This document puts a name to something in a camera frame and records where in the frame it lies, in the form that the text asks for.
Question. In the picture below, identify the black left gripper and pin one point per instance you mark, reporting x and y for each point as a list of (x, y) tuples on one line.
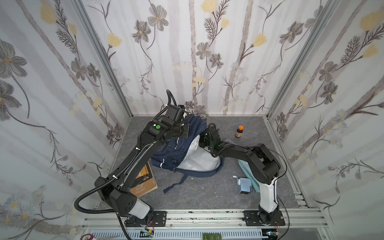
[(184, 130)]

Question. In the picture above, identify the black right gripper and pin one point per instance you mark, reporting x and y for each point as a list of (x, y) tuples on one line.
[(205, 140)]

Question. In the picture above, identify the navy blue student backpack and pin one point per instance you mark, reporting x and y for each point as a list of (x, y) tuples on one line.
[(185, 156)]

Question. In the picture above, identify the brown hardcover book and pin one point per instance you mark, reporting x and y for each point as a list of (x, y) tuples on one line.
[(145, 181)]

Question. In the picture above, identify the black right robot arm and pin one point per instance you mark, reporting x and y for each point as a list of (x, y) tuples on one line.
[(263, 165)]

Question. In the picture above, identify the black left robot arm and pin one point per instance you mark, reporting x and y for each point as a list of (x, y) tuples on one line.
[(117, 193)]

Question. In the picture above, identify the purple cylindrical case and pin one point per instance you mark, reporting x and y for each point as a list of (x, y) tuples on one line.
[(230, 141)]

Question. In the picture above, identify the brown bottle with orange cap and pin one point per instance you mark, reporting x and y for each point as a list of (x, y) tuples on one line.
[(239, 131)]

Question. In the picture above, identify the light teal pencil pouch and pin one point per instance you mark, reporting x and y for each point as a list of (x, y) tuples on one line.
[(248, 173)]

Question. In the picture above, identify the small light blue box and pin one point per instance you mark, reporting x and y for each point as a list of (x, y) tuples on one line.
[(244, 185)]

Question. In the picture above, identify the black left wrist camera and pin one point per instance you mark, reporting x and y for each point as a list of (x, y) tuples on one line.
[(175, 113)]

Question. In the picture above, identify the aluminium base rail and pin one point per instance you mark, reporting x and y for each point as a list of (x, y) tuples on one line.
[(229, 224)]

